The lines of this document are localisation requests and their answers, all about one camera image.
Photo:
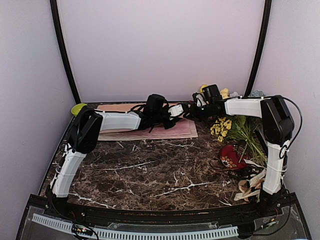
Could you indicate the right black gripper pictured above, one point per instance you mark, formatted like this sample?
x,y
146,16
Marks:
x,y
193,114

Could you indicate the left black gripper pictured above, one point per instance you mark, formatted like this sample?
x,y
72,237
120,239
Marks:
x,y
168,126

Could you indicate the bright yellow flower stem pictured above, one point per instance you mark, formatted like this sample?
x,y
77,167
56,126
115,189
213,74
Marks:
x,y
202,87

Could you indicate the pale yellow flower stem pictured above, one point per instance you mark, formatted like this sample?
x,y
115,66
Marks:
x,y
225,93

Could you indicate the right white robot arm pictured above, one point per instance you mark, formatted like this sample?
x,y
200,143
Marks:
x,y
277,126

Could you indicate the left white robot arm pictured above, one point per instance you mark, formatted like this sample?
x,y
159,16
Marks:
x,y
82,138

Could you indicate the bunch of fake flowers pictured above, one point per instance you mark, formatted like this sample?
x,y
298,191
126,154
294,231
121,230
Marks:
x,y
243,132

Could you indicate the small yellow blossom sprig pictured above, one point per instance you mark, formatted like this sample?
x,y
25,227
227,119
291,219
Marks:
x,y
220,128

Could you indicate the red floral tin lid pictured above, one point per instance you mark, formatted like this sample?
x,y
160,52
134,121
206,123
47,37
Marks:
x,y
231,158

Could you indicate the green plastic bowl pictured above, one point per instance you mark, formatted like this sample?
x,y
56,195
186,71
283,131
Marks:
x,y
77,108

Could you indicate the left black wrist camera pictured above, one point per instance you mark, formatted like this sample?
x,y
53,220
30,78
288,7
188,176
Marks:
x,y
154,102

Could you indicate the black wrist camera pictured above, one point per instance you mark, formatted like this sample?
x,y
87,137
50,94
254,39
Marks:
x,y
211,93
154,102

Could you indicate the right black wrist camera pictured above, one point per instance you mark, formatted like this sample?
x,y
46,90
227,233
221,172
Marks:
x,y
211,93

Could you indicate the right black frame post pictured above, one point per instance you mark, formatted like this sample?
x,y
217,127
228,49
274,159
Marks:
x,y
260,47

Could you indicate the black frame post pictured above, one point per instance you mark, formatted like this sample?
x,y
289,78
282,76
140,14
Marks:
x,y
63,50
260,47

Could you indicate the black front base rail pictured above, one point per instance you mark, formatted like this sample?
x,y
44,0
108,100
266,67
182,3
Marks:
x,y
88,215

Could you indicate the white slotted cable duct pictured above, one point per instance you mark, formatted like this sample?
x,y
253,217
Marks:
x,y
108,234

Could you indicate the left black frame post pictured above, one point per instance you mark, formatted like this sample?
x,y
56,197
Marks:
x,y
63,50

